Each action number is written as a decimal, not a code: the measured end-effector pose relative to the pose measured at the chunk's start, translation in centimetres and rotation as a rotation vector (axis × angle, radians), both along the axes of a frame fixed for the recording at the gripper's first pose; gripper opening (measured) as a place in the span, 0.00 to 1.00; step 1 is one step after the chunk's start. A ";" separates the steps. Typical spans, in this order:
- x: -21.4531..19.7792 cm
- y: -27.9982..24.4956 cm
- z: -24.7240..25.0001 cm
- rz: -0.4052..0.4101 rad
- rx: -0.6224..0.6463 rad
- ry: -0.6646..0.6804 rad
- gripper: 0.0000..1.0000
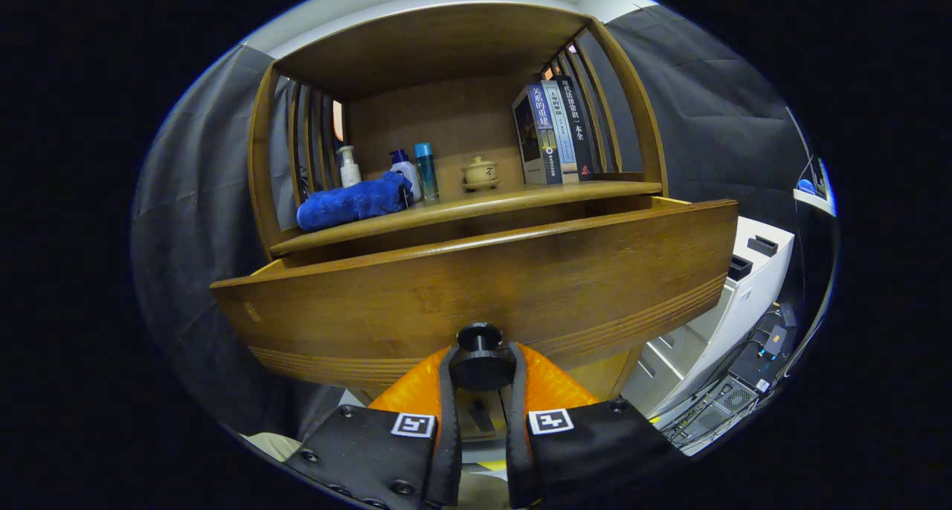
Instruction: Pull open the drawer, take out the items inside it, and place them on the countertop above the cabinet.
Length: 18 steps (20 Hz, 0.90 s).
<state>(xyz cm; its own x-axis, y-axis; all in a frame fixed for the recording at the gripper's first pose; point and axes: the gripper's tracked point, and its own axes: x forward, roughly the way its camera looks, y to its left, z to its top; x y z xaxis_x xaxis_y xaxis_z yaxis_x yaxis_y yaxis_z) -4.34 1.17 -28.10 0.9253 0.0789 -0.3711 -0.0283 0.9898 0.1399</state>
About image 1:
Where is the wooden cabinet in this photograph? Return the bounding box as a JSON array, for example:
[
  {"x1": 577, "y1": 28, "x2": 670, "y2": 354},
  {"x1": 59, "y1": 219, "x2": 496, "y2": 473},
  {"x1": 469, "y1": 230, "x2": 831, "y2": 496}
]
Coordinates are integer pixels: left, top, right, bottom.
[{"x1": 248, "y1": 3, "x2": 669, "y2": 422}]

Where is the wooden drawer with black knob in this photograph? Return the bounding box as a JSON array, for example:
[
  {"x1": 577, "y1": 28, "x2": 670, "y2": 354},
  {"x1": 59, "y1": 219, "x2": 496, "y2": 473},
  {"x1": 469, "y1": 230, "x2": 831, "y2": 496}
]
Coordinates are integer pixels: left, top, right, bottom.
[{"x1": 210, "y1": 196, "x2": 739, "y2": 393}]

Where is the book with purple spine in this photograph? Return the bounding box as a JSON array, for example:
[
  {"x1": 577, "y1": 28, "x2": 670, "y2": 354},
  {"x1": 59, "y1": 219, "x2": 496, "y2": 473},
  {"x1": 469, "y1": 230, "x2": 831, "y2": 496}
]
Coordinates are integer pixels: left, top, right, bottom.
[{"x1": 512, "y1": 83, "x2": 564, "y2": 186}]

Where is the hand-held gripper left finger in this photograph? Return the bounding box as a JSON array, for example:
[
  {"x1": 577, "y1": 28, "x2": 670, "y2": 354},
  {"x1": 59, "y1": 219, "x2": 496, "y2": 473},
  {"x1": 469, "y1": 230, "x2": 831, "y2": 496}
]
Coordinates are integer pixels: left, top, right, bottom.
[{"x1": 285, "y1": 345, "x2": 463, "y2": 510}]

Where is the white bottle with blue cap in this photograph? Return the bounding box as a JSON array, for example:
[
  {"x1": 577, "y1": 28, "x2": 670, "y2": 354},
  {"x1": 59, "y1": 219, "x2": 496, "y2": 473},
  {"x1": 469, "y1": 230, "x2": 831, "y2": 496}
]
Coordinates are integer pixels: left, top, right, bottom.
[{"x1": 389, "y1": 149, "x2": 422, "y2": 202}]

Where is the book with black spine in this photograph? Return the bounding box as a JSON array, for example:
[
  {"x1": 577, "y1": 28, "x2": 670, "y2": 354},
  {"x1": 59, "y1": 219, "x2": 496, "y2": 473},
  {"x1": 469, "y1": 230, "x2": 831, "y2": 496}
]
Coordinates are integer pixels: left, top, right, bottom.
[{"x1": 556, "y1": 75, "x2": 596, "y2": 181}]

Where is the black electronic box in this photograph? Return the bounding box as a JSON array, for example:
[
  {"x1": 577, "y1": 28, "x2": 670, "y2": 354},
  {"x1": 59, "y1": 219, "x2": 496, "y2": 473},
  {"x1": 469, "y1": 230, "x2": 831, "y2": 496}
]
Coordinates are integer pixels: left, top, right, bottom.
[{"x1": 729, "y1": 306, "x2": 798, "y2": 392}]

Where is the book with pale blue spine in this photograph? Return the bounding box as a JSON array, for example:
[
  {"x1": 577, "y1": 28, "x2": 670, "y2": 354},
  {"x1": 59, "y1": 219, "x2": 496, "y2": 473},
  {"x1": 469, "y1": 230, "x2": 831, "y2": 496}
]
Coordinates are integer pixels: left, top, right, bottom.
[{"x1": 541, "y1": 80, "x2": 580, "y2": 184}]

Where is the wooden countertop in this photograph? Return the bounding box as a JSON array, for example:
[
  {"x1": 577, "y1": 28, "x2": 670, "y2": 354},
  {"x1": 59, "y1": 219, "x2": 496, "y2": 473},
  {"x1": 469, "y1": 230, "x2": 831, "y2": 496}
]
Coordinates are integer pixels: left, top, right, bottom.
[{"x1": 269, "y1": 181, "x2": 663, "y2": 256}]

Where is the blue towel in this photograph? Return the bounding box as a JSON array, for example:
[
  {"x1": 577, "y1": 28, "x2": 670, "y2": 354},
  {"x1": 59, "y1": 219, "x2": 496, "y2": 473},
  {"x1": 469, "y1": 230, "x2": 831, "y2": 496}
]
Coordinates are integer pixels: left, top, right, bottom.
[{"x1": 296, "y1": 171, "x2": 412, "y2": 233}]

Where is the black computer case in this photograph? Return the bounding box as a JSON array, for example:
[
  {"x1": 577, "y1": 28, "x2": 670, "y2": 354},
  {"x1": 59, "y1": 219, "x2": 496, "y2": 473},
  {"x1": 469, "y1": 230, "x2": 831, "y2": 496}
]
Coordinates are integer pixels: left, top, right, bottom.
[{"x1": 664, "y1": 376, "x2": 761, "y2": 448}]

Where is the person's beige trouser leg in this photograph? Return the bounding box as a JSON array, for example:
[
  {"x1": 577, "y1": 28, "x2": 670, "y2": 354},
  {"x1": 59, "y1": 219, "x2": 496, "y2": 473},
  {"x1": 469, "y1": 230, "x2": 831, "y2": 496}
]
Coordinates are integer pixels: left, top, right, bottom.
[{"x1": 242, "y1": 432, "x2": 302, "y2": 462}]

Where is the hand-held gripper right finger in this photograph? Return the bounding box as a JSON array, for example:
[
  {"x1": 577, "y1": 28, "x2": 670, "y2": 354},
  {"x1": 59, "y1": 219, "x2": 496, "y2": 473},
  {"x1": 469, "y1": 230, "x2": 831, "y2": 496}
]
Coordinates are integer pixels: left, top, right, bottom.
[{"x1": 506, "y1": 343, "x2": 689, "y2": 510}]

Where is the white pump bottle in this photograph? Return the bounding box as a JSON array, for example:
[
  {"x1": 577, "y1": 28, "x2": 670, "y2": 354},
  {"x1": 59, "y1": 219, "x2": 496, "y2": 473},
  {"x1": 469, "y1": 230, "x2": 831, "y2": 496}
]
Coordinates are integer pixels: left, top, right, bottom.
[{"x1": 338, "y1": 146, "x2": 362, "y2": 189}]

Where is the beige lidded tea cup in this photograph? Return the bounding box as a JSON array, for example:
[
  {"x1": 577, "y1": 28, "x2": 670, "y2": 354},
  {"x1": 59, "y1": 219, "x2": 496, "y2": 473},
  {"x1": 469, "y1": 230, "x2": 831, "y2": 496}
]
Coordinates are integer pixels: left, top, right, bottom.
[{"x1": 460, "y1": 155, "x2": 501, "y2": 193}]

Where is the teal bottle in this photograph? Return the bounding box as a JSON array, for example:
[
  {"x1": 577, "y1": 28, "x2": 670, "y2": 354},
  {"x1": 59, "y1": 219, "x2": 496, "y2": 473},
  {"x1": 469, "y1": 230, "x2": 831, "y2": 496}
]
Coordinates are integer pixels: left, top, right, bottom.
[{"x1": 414, "y1": 142, "x2": 440, "y2": 201}]

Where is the white drawer unit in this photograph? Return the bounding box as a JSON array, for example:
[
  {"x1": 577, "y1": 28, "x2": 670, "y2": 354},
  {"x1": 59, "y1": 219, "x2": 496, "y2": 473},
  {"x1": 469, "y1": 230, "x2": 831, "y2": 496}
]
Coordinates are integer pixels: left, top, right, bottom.
[{"x1": 621, "y1": 216, "x2": 795, "y2": 419}]

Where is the white side desk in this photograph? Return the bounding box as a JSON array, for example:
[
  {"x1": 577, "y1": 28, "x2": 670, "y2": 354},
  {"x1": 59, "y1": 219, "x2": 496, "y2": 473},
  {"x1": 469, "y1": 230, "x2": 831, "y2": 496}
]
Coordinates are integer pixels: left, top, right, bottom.
[{"x1": 792, "y1": 157, "x2": 837, "y2": 217}]

